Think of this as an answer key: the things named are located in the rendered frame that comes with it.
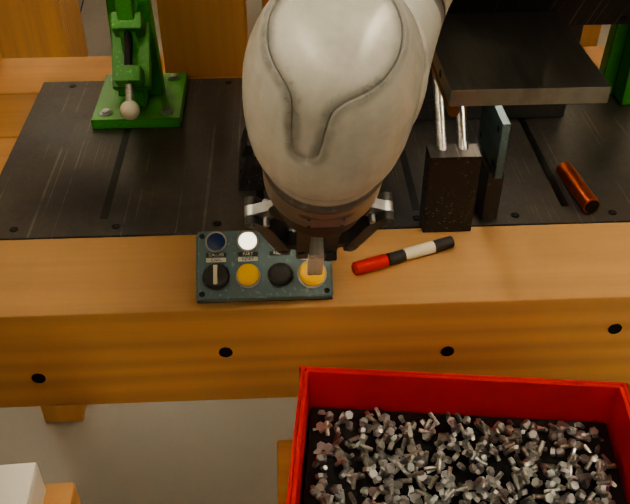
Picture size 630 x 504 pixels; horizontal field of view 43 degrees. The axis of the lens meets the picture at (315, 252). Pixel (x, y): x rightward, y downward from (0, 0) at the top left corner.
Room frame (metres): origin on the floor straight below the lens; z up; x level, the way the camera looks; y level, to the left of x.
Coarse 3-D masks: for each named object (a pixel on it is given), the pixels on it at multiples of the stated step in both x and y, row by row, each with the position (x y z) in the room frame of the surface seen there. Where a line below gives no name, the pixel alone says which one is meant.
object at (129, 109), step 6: (126, 84) 1.03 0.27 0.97; (132, 84) 1.03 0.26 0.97; (126, 90) 1.02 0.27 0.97; (132, 90) 1.03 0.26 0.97; (126, 96) 1.02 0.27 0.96; (132, 96) 1.02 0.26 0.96; (126, 102) 1.01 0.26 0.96; (132, 102) 1.01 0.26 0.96; (120, 108) 1.00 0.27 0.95; (126, 108) 1.00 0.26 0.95; (132, 108) 1.00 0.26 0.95; (138, 108) 1.01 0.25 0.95; (126, 114) 1.00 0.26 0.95; (132, 114) 1.00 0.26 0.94; (138, 114) 1.01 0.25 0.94
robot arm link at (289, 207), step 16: (272, 192) 0.47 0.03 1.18; (288, 208) 0.46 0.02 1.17; (304, 208) 0.44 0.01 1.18; (320, 208) 0.44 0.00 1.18; (336, 208) 0.44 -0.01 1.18; (352, 208) 0.45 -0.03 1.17; (368, 208) 0.48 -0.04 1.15; (304, 224) 0.47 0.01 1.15; (320, 224) 0.47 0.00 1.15; (336, 224) 0.47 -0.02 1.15
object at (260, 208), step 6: (252, 204) 0.55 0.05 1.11; (258, 204) 0.54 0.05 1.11; (264, 204) 0.54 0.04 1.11; (270, 204) 0.54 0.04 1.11; (246, 210) 0.54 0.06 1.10; (252, 210) 0.54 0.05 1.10; (258, 210) 0.54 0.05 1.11; (264, 210) 0.54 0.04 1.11; (258, 216) 0.54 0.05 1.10; (264, 216) 0.54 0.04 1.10; (270, 216) 0.54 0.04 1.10; (264, 222) 0.54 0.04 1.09
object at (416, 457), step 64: (320, 384) 0.53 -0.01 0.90; (384, 384) 0.53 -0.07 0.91; (448, 384) 0.52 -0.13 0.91; (512, 384) 0.52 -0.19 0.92; (576, 384) 0.52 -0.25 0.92; (320, 448) 0.48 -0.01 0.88; (384, 448) 0.48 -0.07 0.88; (448, 448) 0.47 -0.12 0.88; (512, 448) 0.47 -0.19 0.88; (576, 448) 0.48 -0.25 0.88
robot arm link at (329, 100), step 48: (288, 0) 0.40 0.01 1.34; (336, 0) 0.39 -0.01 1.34; (384, 0) 0.40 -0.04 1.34; (432, 0) 0.47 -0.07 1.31; (288, 48) 0.38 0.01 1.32; (336, 48) 0.37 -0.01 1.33; (384, 48) 0.38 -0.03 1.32; (432, 48) 0.45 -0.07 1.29; (288, 96) 0.37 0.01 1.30; (336, 96) 0.36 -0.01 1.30; (384, 96) 0.37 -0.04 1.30; (288, 144) 0.38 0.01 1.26; (336, 144) 0.37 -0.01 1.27; (384, 144) 0.38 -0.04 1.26; (288, 192) 0.44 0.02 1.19; (336, 192) 0.40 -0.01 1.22
